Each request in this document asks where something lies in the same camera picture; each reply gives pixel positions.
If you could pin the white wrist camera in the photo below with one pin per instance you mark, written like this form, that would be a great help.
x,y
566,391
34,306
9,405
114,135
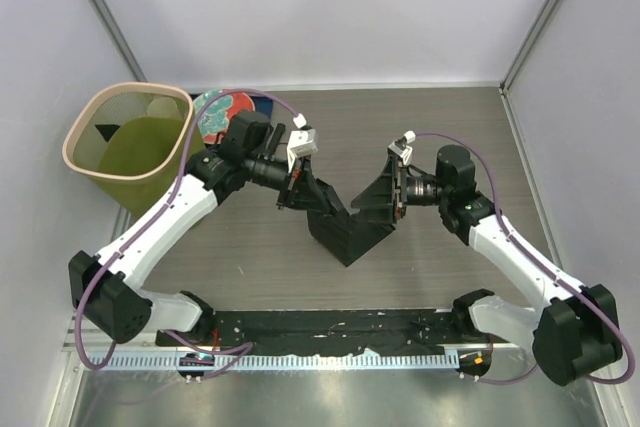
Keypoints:
x,y
302,142
402,149

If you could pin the olive green trash bin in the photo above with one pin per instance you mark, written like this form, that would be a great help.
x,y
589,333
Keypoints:
x,y
128,140

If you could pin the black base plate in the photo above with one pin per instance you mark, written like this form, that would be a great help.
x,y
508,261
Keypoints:
x,y
338,333

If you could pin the blue tray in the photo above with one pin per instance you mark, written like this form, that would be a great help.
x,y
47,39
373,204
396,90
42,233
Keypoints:
x,y
262,105

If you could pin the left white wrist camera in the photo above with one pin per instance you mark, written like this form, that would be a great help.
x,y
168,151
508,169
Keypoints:
x,y
302,142

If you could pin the black trash bag roll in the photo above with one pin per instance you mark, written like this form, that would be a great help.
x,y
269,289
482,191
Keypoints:
x,y
275,139

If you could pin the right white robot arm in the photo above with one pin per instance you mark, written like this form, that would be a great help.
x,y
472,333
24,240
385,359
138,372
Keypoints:
x,y
571,330

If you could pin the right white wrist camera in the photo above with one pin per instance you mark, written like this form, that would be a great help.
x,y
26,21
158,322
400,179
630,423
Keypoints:
x,y
402,149

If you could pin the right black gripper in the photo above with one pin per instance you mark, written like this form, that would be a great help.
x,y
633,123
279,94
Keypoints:
x,y
381,197

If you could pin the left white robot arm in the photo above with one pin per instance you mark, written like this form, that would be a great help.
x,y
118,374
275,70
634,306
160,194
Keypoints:
x,y
107,288

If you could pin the white slotted cable duct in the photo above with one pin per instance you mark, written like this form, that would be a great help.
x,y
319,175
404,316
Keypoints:
x,y
191,361

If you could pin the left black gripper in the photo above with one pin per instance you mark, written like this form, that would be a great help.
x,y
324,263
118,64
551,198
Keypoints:
x,y
292,192

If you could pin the red patterned plate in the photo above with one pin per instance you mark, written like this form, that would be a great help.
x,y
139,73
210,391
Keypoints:
x,y
213,124

